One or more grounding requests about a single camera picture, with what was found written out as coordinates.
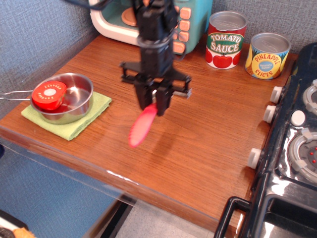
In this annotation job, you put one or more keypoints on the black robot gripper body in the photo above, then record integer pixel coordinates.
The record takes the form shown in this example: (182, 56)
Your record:
(157, 62)

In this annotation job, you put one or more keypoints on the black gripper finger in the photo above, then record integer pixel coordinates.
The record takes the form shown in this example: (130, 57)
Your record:
(163, 97)
(144, 94)

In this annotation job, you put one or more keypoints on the red handled metal spoon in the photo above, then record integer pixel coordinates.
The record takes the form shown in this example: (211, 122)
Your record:
(141, 127)

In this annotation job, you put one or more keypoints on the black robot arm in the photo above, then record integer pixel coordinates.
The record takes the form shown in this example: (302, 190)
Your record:
(155, 79)

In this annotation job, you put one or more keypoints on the green folded cloth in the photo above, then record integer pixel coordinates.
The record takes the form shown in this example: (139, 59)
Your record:
(71, 130)

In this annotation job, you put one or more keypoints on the teal toy microwave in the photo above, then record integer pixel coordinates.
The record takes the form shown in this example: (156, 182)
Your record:
(117, 21)

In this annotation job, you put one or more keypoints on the tomato sauce can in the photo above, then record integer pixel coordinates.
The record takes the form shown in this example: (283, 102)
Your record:
(225, 39)

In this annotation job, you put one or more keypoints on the red toy tomato half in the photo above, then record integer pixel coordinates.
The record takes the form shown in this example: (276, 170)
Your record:
(49, 95)

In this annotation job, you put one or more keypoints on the pineapple slices can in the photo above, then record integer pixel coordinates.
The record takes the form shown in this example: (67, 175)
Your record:
(267, 55)

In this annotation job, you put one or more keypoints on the black toy stove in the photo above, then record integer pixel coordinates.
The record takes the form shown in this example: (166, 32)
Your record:
(283, 200)

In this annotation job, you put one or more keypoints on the orange fuzzy object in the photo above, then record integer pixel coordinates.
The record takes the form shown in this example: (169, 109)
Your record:
(23, 233)

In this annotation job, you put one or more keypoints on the steel saucepan with wire handle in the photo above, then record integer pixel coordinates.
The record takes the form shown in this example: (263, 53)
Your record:
(77, 101)

